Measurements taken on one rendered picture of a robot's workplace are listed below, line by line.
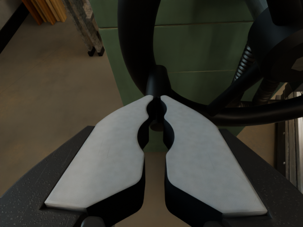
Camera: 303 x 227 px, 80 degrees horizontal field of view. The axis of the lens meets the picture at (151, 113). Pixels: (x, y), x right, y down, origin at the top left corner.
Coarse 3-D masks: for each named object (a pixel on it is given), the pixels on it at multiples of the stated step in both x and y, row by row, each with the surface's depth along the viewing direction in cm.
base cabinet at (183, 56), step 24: (192, 24) 33; (216, 24) 33; (240, 24) 33; (168, 48) 37; (192, 48) 37; (216, 48) 37; (240, 48) 38; (120, 72) 43; (168, 72) 43; (192, 72) 43; (216, 72) 43; (120, 96) 52; (192, 96) 52; (216, 96) 52
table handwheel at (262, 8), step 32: (128, 0) 11; (160, 0) 12; (256, 0) 17; (288, 0) 12; (128, 32) 13; (256, 32) 15; (288, 32) 13; (128, 64) 16; (256, 64) 17; (288, 64) 14; (224, 96) 22
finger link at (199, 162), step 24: (168, 96) 11; (168, 120) 9; (192, 120) 9; (168, 144) 9; (192, 144) 7; (216, 144) 7; (168, 168) 6; (192, 168) 6; (216, 168) 6; (240, 168) 6; (168, 192) 6; (192, 192) 5; (216, 192) 5; (240, 192) 5; (192, 216) 6; (216, 216) 5; (240, 216) 5
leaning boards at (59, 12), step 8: (24, 0) 138; (32, 0) 141; (40, 0) 138; (48, 0) 142; (56, 0) 144; (32, 8) 146; (40, 8) 146; (48, 8) 147; (56, 8) 145; (64, 8) 161; (32, 16) 148; (40, 16) 154; (48, 16) 148; (56, 16) 153; (64, 16) 155; (40, 24) 154
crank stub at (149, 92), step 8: (152, 72) 16; (160, 72) 15; (152, 80) 15; (160, 80) 15; (168, 80) 15; (152, 88) 14; (160, 88) 14; (168, 88) 15; (152, 128) 14; (160, 128) 14
